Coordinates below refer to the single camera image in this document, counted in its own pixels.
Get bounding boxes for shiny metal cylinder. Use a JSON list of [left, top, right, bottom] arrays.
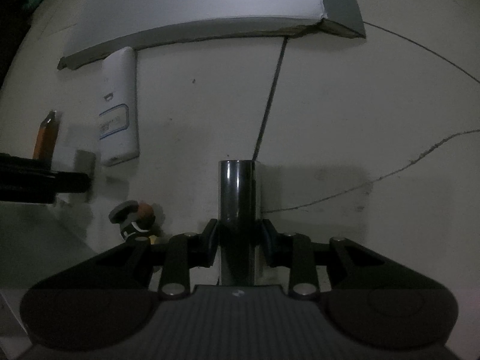
[[218, 160, 260, 286]]

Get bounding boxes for orange utility knife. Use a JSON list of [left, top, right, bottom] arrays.
[[32, 110, 60, 161]]

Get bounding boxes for small toy figure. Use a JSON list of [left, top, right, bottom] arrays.
[[108, 200, 160, 245]]

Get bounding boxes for grey box lid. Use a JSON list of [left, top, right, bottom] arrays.
[[58, 0, 366, 70]]

